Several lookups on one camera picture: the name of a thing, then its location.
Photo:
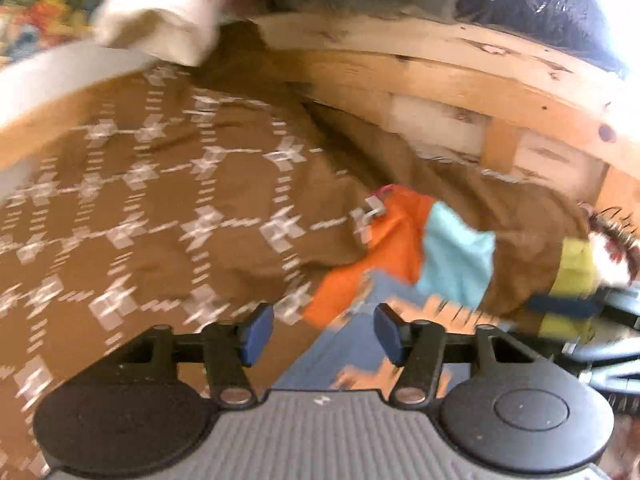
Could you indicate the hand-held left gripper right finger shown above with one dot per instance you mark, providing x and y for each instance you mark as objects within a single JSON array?
[{"x": 389, "y": 334}]

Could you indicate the white and brown patterned cloth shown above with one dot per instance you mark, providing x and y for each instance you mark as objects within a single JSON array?
[{"x": 612, "y": 255}]

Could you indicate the black plastic bag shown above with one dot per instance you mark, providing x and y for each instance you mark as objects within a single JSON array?
[{"x": 540, "y": 10}]

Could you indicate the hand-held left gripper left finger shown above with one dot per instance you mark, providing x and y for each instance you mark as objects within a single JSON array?
[{"x": 256, "y": 335}]

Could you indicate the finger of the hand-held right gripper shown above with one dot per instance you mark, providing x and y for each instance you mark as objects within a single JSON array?
[{"x": 562, "y": 306}]

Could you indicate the cream garment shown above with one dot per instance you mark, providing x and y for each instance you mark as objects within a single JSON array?
[{"x": 160, "y": 15}]

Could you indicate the blue pants with orange print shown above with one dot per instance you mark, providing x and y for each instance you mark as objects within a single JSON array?
[{"x": 330, "y": 350}]

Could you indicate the floral printed cloth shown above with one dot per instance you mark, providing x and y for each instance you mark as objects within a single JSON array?
[{"x": 35, "y": 15}]

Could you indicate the brown printed blanket with stripes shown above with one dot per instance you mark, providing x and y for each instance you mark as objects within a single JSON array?
[{"x": 165, "y": 200}]

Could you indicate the grey cloth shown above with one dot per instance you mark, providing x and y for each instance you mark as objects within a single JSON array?
[{"x": 350, "y": 2}]

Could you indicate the wooden bed frame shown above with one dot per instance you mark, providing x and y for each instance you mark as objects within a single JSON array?
[{"x": 450, "y": 90}]

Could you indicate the yellow-green cloth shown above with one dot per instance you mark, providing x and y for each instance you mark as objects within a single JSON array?
[{"x": 575, "y": 270}]

